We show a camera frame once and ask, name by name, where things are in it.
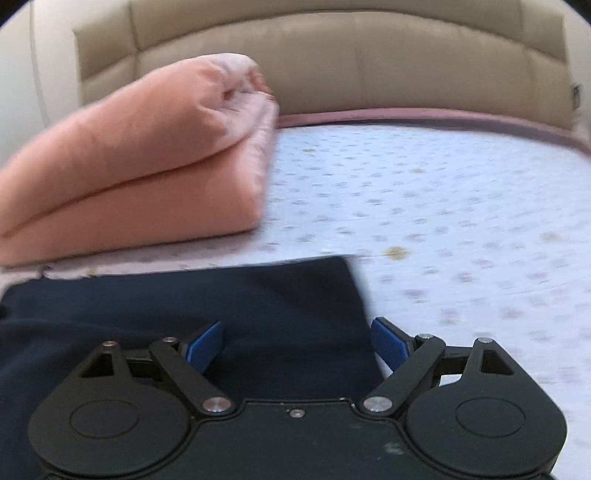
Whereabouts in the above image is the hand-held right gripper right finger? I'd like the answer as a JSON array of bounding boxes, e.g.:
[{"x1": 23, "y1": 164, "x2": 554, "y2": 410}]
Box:
[{"x1": 362, "y1": 316, "x2": 516, "y2": 415}]

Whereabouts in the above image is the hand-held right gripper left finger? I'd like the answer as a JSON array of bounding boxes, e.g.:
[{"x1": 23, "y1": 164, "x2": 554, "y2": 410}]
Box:
[{"x1": 78, "y1": 321, "x2": 234, "y2": 416}]

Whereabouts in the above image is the navy striped hoodie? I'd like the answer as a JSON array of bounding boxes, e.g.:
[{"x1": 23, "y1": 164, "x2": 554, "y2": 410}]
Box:
[{"x1": 0, "y1": 255, "x2": 387, "y2": 480}]

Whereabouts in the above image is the bed with floral sheet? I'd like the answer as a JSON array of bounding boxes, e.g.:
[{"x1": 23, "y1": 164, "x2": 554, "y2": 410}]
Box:
[{"x1": 0, "y1": 107, "x2": 591, "y2": 480}]

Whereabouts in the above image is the folded pink quilt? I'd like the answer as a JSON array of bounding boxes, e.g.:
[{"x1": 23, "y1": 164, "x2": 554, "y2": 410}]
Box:
[{"x1": 0, "y1": 52, "x2": 281, "y2": 268}]

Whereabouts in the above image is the beige padded headboard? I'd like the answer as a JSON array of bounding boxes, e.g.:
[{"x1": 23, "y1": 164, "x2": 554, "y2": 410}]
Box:
[{"x1": 72, "y1": 0, "x2": 591, "y2": 141}]

